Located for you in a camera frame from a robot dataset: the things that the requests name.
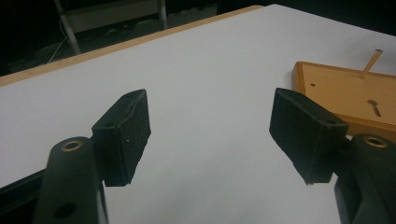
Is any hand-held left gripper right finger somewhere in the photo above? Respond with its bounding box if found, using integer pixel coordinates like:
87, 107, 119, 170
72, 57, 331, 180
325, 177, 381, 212
268, 87, 349, 186

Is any wooden board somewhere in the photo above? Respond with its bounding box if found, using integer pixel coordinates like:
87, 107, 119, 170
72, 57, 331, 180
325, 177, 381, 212
291, 61, 396, 143

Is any metal stand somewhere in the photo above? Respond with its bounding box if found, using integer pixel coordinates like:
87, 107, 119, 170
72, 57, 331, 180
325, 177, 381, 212
52, 0, 169, 56

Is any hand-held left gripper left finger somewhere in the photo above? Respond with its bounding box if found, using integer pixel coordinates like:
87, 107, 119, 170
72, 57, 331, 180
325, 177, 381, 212
91, 89, 152, 188

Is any thin wooden peg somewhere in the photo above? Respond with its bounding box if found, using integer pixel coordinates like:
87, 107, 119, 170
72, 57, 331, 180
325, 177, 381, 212
359, 49, 384, 79

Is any white cable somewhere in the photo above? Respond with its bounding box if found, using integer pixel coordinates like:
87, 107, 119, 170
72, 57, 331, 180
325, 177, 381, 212
46, 18, 69, 64

